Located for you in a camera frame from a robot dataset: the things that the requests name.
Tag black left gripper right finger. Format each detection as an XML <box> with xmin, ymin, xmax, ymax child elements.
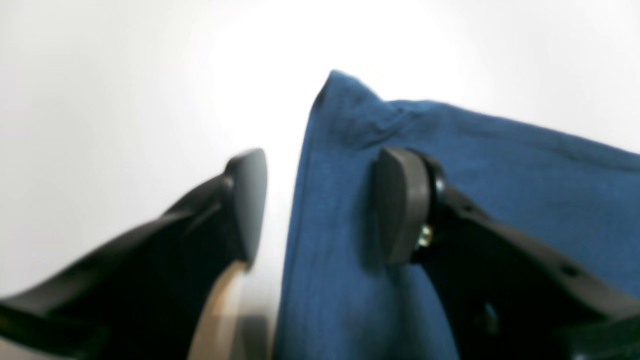
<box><xmin>375</xmin><ymin>146</ymin><xmax>640</xmax><ymax>360</ymax></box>

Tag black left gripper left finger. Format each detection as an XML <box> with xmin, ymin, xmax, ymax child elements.
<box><xmin>1</xmin><ymin>148</ymin><xmax>268</xmax><ymax>360</ymax></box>

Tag dark blue t-shirt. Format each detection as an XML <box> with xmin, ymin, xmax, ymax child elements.
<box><xmin>273</xmin><ymin>70</ymin><xmax>640</xmax><ymax>360</ymax></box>

